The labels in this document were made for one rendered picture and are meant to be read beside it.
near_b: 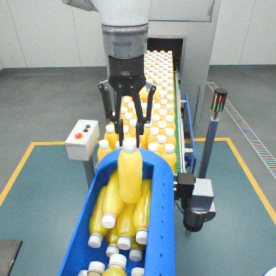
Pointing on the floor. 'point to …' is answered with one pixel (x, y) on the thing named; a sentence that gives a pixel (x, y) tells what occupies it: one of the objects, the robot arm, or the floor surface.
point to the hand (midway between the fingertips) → (129, 133)
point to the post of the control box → (89, 171)
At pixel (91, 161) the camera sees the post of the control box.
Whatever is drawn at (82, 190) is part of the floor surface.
